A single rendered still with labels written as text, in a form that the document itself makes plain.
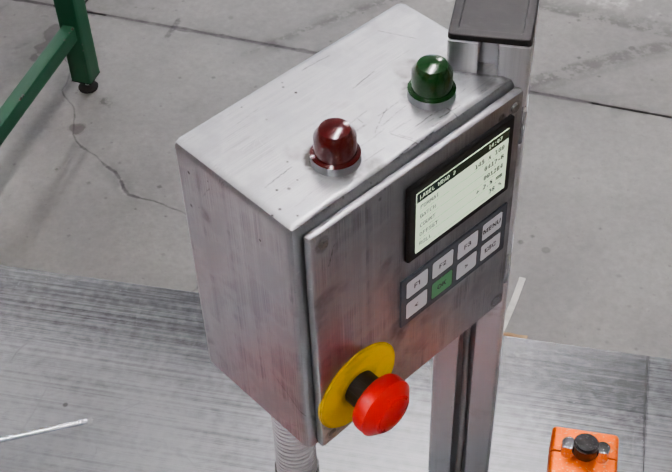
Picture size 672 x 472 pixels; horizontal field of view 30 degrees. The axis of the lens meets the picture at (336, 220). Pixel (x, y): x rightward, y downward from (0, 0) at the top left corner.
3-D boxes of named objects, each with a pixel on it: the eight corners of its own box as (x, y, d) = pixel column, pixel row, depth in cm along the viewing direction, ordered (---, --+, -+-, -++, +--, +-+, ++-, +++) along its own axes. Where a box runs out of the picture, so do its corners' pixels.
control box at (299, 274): (207, 362, 78) (169, 138, 65) (398, 223, 86) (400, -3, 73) (317, 461, 73) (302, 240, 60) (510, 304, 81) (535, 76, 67)
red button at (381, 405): (332, 384, 70) (370, 416, 68) (381, 346, 72) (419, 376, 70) (334, 423, 73) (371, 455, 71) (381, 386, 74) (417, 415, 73)
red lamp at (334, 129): (299, 159, 63) (297, 125, 62) (336, 134, 65) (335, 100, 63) (334, 184, 62) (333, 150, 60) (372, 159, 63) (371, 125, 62)
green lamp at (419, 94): (396, 94, 67) (397, 61, 65) (430, 72, 68) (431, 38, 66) (432, 117, 65) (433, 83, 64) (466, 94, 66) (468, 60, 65)
